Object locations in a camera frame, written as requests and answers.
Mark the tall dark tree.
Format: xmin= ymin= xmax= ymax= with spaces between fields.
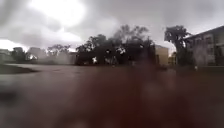
xmin=163 ymin=25 xmax=194 ymax=67

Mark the yellow building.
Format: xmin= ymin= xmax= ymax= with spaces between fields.
xmin=154 ymin=44 xmax=170 ymax=67

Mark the grey multi-storey building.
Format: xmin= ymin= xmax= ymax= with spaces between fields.
xmin=183 ymin=25 xmax=224 ymax=67

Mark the dark cluster of trees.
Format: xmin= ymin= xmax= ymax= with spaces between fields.
xmin=74 ymin=24 xmax=157 ymax=67

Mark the low pale building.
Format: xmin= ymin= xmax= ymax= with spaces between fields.
xmin=0 ymin=48 xmax=14 ymax=64

